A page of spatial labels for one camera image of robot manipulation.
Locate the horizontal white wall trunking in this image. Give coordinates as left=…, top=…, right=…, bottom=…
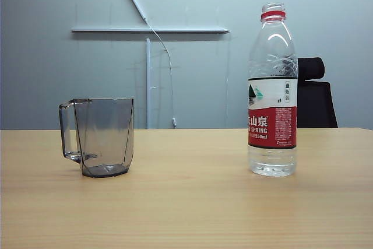
left=71, top=27, right=231, bottom=34

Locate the black office chair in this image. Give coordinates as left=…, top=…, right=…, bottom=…
left=297, top=57, right=339, bottom=129

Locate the clear red-label water bottle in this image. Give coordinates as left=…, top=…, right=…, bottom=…
left=247, top=2, right=299, bottom=177

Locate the vertical white wall trunking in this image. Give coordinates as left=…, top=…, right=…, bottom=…
left=145, top=38, right=152, bottom=129

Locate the grey transparent plastic mug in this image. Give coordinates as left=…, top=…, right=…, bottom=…
left=58, top=98, right=135, bottom=179

